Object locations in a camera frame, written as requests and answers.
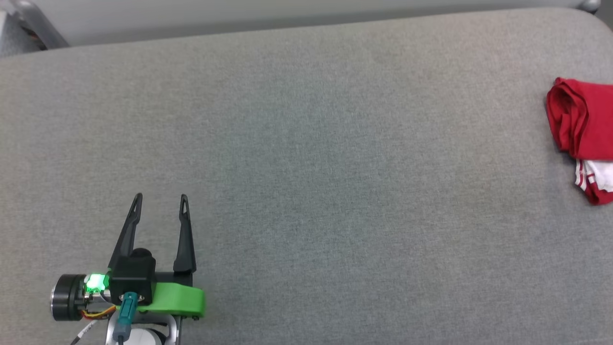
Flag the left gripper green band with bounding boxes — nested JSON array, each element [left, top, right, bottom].
[[51, 193, 206, 322]]

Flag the red and white garment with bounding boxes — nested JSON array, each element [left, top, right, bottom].
[[545, 77, 613, 206]]

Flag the grey fabric sofa cushion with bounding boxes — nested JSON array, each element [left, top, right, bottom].
[[0, 7, 613, 345]]

